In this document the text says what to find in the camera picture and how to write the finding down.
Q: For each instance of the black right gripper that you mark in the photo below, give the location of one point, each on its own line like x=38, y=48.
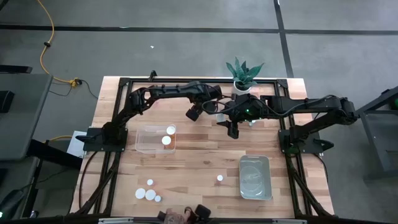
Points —
x=248, y=105

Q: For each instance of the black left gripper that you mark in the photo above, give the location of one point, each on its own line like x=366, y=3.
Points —
x=207, y=94

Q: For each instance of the small green pill bottle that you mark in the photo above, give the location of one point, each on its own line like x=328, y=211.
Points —
x=220, y=117

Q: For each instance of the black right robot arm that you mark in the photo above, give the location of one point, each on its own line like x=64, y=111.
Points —
x=311, y=104

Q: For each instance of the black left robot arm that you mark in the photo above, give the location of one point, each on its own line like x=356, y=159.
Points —
x=174, y=90

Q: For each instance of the clear plastic bin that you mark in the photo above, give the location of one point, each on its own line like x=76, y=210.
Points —
x=149, y=146

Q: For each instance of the white plastic bin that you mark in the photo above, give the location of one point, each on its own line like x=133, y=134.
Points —
x=255, y=177

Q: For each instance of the snake plant in white pot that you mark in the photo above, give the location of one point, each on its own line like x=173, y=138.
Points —
x=244, y=76

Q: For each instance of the black clamp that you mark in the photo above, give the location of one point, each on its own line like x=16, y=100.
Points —
x=152, y=75

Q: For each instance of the silver mounting bar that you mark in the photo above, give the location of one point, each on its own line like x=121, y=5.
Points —
x=248, y=221

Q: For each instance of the person's hand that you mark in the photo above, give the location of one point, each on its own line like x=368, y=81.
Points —
x=174, y=217

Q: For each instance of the white paper sheet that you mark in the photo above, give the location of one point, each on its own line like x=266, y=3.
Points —
x=76, y=144

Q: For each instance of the dark metal stand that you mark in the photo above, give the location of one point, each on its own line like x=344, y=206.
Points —
x=377, y=101

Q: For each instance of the grey side table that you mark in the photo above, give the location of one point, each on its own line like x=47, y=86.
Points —
x=21, y=118

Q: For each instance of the black bar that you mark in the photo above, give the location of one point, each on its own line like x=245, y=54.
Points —
x=15, y=69

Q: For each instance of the black box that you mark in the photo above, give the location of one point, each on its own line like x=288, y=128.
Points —
x=6, y=101

